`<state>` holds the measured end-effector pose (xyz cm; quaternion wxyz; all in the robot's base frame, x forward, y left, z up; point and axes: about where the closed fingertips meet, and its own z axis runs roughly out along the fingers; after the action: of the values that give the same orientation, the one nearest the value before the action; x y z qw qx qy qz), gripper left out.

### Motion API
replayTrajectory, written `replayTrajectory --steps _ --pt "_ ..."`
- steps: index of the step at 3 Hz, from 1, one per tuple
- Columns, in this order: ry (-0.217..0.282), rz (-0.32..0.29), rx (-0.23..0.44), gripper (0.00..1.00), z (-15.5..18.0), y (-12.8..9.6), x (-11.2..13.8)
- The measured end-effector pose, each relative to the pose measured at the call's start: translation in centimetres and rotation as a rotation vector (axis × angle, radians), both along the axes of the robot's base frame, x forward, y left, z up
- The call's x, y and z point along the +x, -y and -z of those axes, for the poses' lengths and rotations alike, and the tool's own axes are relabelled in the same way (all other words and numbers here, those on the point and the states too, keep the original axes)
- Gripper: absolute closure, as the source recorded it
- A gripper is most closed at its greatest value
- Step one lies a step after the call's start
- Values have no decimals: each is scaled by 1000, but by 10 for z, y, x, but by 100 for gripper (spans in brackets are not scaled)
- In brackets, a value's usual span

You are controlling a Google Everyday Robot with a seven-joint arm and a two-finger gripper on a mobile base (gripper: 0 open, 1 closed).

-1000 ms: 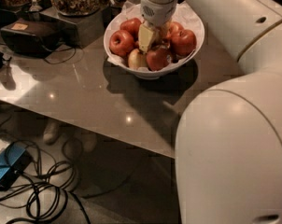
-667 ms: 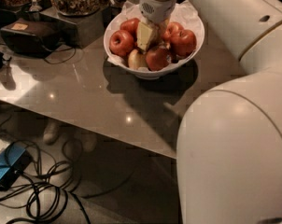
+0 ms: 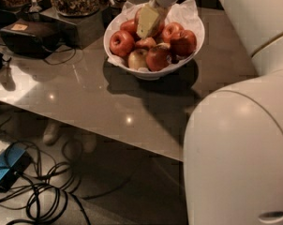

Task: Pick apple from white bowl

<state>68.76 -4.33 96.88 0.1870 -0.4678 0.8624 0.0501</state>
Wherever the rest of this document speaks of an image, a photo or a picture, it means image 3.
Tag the red apple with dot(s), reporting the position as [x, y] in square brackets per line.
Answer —
[129, 26]
[169, 30]
[158, 57]
[121, 43]
[183, 43]

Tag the yellow-green apple front left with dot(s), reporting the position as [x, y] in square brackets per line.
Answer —
[137, 59]

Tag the blue box on floor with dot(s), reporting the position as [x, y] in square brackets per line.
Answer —
[13, 161]

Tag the white shoe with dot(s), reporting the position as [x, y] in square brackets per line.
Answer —
[51, 132]

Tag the white paper bowl liner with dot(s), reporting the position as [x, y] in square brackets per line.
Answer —
[185, 11]

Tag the black device with label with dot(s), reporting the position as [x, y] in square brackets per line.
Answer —
[31, 39]

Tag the dark square jar stand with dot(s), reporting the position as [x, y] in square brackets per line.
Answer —
[77, 32]

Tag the white bowl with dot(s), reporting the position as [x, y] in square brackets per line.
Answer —
[154, 74]

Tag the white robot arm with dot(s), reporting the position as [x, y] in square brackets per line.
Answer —
[233, 150]

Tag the red apple back left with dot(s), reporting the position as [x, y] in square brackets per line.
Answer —
[129, 26]

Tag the red apple back right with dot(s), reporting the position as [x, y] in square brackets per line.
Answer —
[169, 30]

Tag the red apple front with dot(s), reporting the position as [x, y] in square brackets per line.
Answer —
[158, 57]

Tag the metal scoop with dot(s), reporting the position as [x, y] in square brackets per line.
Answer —
[35, 7]

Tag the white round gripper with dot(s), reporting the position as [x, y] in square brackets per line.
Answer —
[149, 16]

